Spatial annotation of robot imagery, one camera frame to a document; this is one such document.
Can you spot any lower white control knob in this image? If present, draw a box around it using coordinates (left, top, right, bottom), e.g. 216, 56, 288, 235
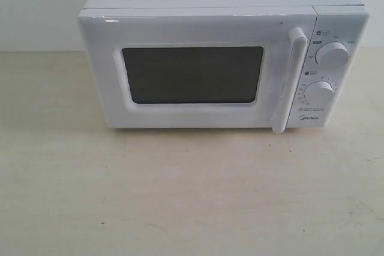
304, 81, 334, 106

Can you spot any white control knob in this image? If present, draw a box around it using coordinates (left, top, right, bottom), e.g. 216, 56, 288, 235
315, 41, 350, 69
304, 81, 334, 106

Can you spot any upper white control knob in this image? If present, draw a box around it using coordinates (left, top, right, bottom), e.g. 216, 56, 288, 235
315, 41, 350, 69

